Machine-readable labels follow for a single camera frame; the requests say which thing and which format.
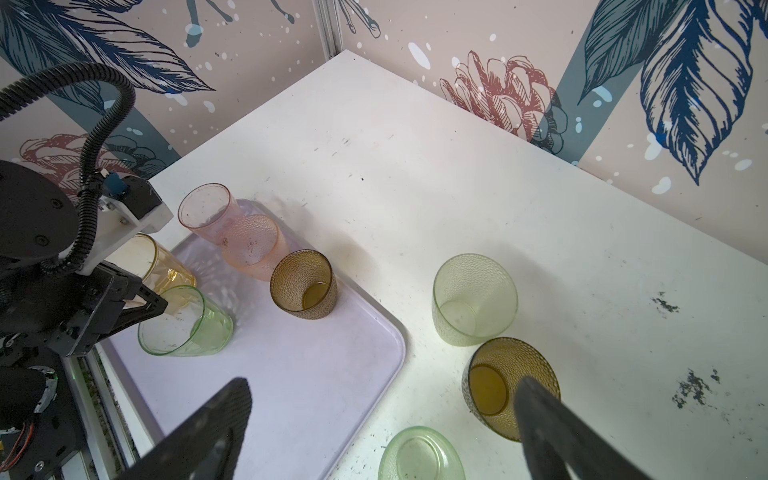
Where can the yellow glass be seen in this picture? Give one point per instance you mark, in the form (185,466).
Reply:
(157,267)

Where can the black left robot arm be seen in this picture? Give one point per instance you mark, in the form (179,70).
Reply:
(42,226)

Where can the brown tall glass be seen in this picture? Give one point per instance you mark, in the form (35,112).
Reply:
(491,377)

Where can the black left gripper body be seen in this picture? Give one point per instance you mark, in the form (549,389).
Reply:
(66,313)

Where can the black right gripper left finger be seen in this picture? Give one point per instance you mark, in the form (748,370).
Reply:
(205,446)

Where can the pink glass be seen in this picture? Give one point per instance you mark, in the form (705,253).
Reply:
(209,211)
(255,245)

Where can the lilac plastic tray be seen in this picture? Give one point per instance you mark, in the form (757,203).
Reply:
(313,383)

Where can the small green glass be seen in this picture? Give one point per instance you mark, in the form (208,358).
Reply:
(192,325)

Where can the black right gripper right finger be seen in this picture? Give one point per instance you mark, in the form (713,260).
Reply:
(557,443)

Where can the pale green short glass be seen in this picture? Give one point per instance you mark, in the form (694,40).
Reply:
(420,453)

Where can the pale green frosted glass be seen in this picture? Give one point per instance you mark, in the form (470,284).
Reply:
(474,299)

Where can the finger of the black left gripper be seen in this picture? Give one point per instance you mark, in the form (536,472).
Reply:
(154,305)

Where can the olive amber glass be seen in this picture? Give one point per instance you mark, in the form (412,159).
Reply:
(303,284)

